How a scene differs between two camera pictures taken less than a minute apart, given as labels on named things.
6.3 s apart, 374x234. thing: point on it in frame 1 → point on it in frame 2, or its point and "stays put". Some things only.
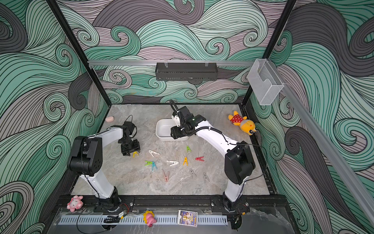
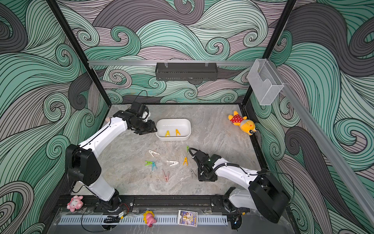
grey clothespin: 192,173 stays put
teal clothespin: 153,165 stays put
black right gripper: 176,133 → 200,177
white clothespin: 152,151 stays put
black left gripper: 137,147 → 150,128
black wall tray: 194,72 stays put
